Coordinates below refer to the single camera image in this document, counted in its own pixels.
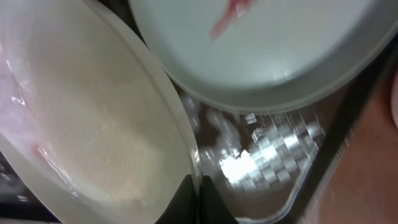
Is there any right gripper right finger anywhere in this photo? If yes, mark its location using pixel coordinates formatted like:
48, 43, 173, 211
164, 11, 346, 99
199, 175, 238, 224

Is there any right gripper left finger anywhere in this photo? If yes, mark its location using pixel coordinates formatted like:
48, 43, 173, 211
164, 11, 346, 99
155, 175, 197, 224

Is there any cream plate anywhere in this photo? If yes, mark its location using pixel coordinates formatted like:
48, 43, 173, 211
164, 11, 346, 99
1, 1, 199, 223

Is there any white pinkish plate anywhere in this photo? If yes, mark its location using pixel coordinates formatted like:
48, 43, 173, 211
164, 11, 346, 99
391, 72, 398, 127

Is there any pale green plate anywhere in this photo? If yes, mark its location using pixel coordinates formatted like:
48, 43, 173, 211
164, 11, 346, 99
129, 0, 397, 113

